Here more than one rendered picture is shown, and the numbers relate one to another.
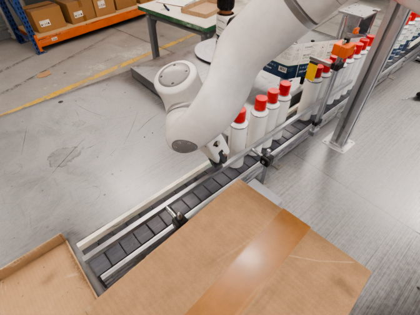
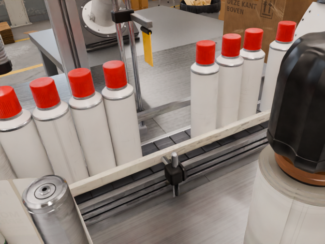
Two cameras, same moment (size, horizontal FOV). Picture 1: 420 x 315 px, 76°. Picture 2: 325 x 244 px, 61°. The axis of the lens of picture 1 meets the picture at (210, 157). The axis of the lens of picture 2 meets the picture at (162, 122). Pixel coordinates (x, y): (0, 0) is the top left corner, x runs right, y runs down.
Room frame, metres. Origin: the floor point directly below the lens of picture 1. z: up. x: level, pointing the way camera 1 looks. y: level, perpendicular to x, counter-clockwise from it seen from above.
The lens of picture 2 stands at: (1.17, -0.17, 1.24)
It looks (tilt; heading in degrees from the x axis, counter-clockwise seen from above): 34 degrees down; 197
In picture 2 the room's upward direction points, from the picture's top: 4 degrees counter-clockwise
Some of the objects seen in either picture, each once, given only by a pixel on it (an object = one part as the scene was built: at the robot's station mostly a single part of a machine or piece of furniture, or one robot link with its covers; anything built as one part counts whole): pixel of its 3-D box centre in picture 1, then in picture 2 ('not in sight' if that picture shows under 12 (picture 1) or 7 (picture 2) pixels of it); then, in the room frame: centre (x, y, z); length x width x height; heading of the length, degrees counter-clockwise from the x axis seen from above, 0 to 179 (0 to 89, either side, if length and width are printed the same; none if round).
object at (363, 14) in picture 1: (359, 10); not in sight; (1.16, -0.59, 1.14); 0.14 x 0.11 x 0.01; 131
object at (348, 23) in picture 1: (349, 44); not in sight; (1.15, -0.60, 1.01); 0.14 x 0.13 x 0.26; 131
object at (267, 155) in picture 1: (259, 165); not in sight; (0.53, -0.14, 0.91); 0.07 x 0.03 x 0.16; 41
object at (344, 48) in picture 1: (319, 88); (135, 69); (0.74, -0.34, 1.05); 0.10 x 0.04 x 0.33; 41
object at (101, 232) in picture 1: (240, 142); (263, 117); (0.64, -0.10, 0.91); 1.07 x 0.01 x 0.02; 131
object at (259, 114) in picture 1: (257, 127); (247, 80); (0.62, -0.14, 0.98); 0.05 x 0.05 x 0.20
